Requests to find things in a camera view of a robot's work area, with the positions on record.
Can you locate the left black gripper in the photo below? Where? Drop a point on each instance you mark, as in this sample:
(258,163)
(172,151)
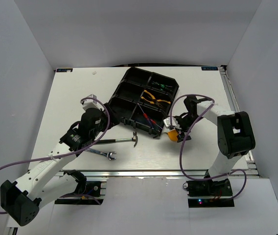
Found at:
(114,118)

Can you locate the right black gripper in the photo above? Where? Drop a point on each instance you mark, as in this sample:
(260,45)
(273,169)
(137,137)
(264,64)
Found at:
(181,135)

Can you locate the orange tape measure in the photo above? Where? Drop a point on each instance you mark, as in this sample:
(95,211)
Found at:
(172,135)

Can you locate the black handled claw hammer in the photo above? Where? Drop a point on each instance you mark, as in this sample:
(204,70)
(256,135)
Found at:
(133,139)

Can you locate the yellow black pliers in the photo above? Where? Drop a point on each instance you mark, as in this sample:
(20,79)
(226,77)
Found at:
(148,97)
(160,103)

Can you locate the silver open-end wrench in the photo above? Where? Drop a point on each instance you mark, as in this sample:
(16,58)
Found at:
(109,155)

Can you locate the black green precision screwdriver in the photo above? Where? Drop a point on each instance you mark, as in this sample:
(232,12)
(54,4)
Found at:
(158,84)

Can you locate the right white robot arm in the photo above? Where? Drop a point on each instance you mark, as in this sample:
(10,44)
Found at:
(235,137)

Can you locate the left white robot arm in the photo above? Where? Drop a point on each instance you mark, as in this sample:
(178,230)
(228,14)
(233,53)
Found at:
(23,198)

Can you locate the black compartment tray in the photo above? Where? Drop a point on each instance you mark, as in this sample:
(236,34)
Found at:
(128,93)

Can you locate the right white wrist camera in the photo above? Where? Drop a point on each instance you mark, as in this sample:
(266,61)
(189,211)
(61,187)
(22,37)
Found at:
(170,123)

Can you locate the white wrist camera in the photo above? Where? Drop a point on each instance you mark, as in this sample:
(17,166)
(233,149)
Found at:
(90,102)
(170,123)

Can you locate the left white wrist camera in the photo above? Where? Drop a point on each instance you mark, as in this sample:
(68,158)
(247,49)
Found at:
(90,102)

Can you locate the front aluminium rail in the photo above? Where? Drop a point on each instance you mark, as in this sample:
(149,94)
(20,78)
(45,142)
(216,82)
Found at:
(137,173)

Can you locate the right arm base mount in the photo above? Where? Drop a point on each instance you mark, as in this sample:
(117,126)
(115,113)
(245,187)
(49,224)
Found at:
(209,194)

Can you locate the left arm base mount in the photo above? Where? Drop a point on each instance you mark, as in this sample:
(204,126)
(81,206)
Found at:
(86,192)

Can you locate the right aluminium rail frame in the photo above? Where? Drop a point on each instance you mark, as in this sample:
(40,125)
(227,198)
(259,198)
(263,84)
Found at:
(251,170)

